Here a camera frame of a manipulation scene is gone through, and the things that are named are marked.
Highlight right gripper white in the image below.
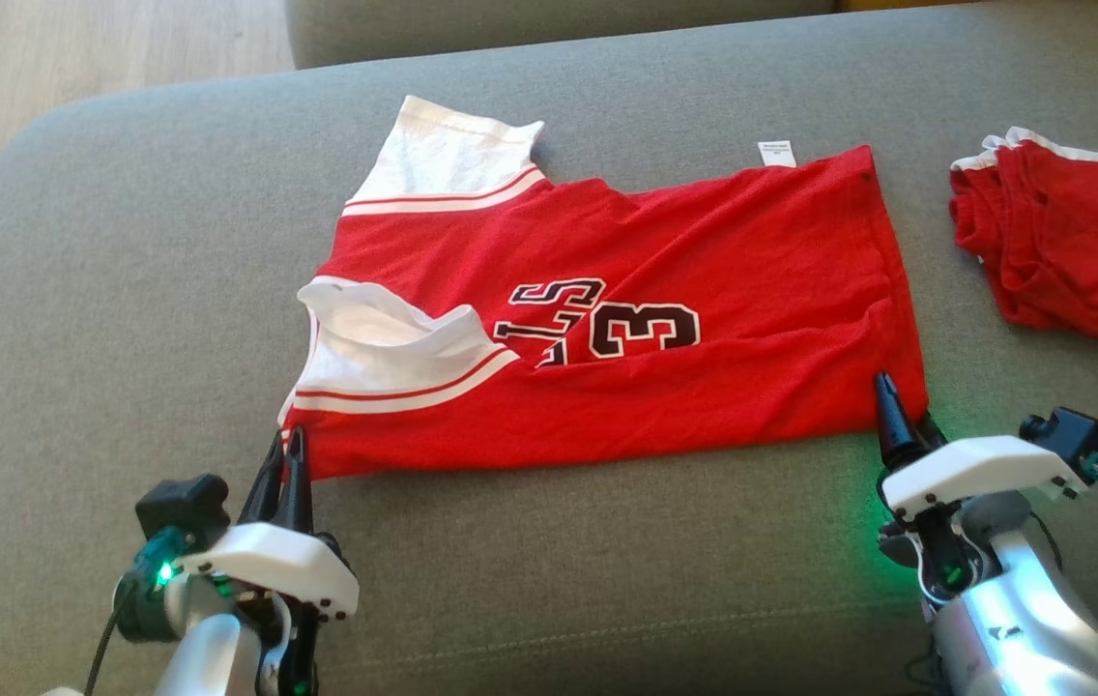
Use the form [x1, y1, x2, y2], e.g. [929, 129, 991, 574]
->
[874, 371, 1090, 602]

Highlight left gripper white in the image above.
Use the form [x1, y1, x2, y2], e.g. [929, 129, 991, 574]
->
[176, 426, 361, 696]

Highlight red shorts white trim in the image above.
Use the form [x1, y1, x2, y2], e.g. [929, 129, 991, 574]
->
[947, 125, 1098, 362]

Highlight red basketball jersey white sleeves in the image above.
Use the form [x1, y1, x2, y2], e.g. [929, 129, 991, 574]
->
[277, 94, 930, 482]

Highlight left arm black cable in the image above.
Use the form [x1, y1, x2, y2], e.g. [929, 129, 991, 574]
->
[82, 597, 127, 696]

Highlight grey couch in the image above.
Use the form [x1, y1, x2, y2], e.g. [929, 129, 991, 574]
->
[0, 0, 1098, 696]

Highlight long beige sofa seat cushion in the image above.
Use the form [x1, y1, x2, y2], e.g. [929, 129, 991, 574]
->
[282, 0, 841, 71]

